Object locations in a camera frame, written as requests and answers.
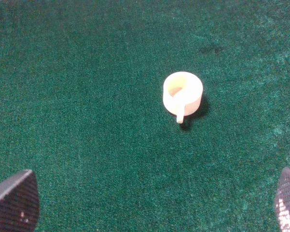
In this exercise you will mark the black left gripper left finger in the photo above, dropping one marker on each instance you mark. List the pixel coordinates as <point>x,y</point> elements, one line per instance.
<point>19,202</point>

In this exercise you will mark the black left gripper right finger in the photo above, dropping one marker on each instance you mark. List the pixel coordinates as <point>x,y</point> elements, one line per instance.
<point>282,200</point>

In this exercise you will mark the small cream ceramic cup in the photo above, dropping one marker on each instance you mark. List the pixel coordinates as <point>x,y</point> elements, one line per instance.
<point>182,94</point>

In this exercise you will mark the green velvet table cloth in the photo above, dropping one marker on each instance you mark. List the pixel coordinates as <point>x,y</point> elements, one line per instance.
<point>81,104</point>

